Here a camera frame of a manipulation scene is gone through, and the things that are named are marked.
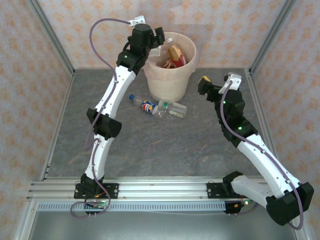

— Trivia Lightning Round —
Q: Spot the red gold label bottle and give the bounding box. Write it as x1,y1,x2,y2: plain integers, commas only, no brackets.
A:
166,37,187,68

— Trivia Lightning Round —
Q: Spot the pink plastic bin liner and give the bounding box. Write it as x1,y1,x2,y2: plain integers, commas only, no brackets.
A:
143,31,198,85

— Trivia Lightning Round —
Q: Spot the cream plastic waste bin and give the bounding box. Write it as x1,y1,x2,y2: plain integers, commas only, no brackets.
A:
143,31,198,100

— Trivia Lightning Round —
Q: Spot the clear bottle green cap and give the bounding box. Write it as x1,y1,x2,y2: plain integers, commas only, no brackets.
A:
158,99,188,118

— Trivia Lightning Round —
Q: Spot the Pepsi bottle blue cap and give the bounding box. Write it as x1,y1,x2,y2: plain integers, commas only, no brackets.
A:
128,94,168,120

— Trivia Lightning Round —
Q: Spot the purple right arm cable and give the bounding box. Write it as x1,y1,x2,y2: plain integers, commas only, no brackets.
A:
221,79,306,231

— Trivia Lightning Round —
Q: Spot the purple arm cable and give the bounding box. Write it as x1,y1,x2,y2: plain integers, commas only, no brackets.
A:
221,79,306,231
70,18,132,219

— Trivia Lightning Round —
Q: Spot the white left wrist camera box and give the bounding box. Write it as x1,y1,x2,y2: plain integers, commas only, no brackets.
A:
128,15,146,27

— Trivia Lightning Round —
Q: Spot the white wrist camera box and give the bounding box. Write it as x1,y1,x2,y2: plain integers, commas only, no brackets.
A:
218,72,243,95
128,15,146,27

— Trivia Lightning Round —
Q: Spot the aluminium table side rail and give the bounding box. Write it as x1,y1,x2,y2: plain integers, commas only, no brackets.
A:
39,72,76,181
246,67,286,180

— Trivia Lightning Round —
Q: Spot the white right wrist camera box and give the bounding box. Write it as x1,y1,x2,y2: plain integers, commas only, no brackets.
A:
218,72,243,95

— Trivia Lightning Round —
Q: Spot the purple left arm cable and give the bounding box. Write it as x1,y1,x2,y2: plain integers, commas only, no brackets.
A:
70,18,132,219

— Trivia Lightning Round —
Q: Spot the aluminium frame post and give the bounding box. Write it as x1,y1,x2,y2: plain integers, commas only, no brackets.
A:
26,0,76,77
249,0,298,76

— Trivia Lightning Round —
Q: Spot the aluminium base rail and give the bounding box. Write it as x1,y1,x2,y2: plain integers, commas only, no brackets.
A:
26,176,301,201

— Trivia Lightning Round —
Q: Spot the grey slotted cable duct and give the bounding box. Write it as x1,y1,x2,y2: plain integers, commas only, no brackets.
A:
37,201,227,212

